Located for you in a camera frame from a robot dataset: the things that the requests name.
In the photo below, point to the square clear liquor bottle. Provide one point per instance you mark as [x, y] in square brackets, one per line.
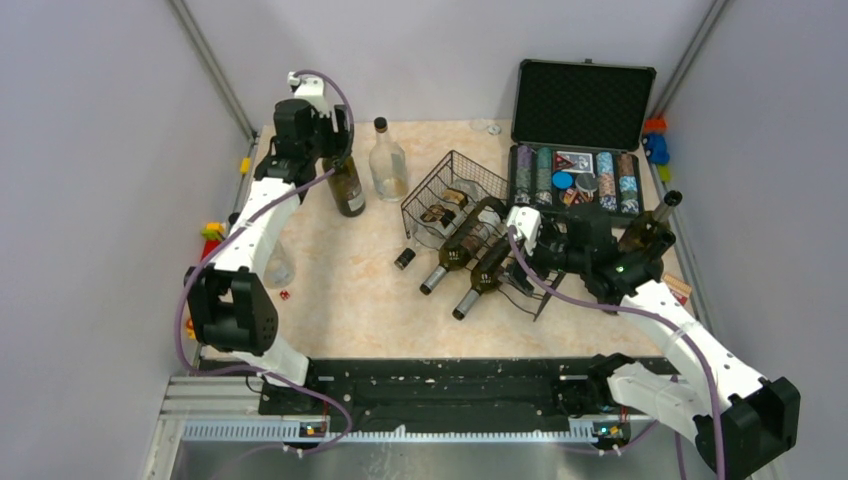
[443, 215]

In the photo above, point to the green wine bottle back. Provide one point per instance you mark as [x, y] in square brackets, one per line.
[345, 186]

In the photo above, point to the blue orange toy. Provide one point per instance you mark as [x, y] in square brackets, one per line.
[655, 147]

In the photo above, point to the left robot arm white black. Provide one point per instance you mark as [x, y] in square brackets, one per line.
[228, 302]

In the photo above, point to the clear round bottle left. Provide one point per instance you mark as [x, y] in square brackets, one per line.
[278, 265]

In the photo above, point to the yellow toy car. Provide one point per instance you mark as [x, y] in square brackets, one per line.
[189, 328]

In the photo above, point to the black poker chip case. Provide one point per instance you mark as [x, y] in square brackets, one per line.
[575, 130]

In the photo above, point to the green wine bottle front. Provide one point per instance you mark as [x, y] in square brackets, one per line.
[464, 243]

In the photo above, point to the clear tall glass bottle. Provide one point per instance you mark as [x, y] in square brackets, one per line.
[387, 162]

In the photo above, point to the black wire wine rack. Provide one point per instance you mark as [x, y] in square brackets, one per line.
[453, 166]

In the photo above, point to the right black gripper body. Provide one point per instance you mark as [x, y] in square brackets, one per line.
[552, 253]

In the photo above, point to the small clear glass lid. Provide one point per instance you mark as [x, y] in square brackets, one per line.
[485, 126]

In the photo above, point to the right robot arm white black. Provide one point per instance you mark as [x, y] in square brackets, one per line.
[738, 420]

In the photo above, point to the red toy block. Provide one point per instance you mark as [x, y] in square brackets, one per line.
[213, 233]

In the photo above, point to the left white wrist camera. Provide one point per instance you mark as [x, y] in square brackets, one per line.
[311, 88]

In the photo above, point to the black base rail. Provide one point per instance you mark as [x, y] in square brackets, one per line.
[442, 396]

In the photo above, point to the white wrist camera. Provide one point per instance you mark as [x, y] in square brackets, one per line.
[311, 88]
[526, 221]

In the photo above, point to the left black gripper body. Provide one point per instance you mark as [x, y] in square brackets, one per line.
[325, 142]

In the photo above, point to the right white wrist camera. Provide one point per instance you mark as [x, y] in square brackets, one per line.
[526, 221]

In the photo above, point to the green wine bottle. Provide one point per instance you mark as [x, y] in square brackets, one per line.
[484, 277]
[464, 243]
[345, 186]
[650, 232]

